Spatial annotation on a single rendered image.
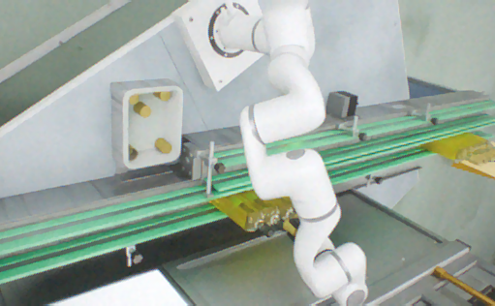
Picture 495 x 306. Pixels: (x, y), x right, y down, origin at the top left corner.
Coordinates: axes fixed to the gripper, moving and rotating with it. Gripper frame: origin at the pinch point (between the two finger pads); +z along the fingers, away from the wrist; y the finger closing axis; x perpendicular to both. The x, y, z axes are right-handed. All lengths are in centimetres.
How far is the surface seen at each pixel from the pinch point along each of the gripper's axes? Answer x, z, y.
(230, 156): 11.1, 23.9, 12.3
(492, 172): -289, 152, -87
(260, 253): 4.8, 10.0, -13.8
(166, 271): 33.6, 8.3, -13.1
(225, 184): 13.6, 19.9, 5.3
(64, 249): 59, 12, -4
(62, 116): 56, 29, 25
